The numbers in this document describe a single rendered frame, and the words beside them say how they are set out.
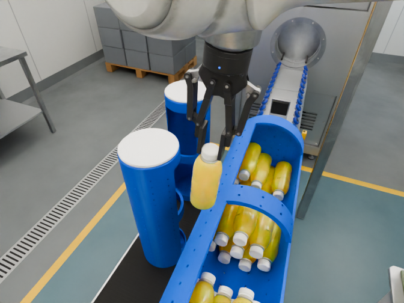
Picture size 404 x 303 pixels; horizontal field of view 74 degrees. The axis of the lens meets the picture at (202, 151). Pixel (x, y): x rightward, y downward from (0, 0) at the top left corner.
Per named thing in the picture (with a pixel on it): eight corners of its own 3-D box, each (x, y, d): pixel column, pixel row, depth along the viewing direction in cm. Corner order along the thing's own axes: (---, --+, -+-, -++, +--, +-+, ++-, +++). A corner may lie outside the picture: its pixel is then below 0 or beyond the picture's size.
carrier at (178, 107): (176, 174, 233) (171, 200, 211) (168, 80, 176) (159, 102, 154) (209, 176, 231) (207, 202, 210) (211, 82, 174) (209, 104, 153)
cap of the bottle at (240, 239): (250, 239, 76) (249, 244, 75) (240, 242, 78) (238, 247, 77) (240, 231, 75) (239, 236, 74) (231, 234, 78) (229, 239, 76)
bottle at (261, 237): (267, 216, 92) (258, 259, 81) (252, 205, 92) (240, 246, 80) (281, 209, 88) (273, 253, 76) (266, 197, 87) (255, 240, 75)
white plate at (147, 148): (139, 176, 108) (139, 178, 109) (191, 146, 123) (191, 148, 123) (106, 144, 124) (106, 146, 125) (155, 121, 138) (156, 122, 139)
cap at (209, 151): (213, 164, 56) (214, 158, 54) (197, 156, 57) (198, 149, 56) (222, 153, 58) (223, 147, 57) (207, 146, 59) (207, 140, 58)
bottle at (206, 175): (207, 215, 65) (215, 170, 54) (184, 202, 68) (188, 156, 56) (220, 197, 70) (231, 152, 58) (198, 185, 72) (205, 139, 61)
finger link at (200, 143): (203, 128, 52) (199, 127, 52) (199, 154, 56) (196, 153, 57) (208, 120, 54) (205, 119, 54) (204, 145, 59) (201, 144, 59)
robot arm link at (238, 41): (215, -14, 41) (210, 27, 45) (193, 0, 35) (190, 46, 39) (274, -1, 39) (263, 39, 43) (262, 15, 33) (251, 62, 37)
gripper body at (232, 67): (261, 39, 43) (248, 90, 49) (211, 27, 44) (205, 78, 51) (250, 57, 37) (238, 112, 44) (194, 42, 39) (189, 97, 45)
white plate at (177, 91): (168, 79, 175) (169, 80, 176) (160, 100, 154) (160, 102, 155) (211, 80, 173) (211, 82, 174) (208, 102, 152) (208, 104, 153)
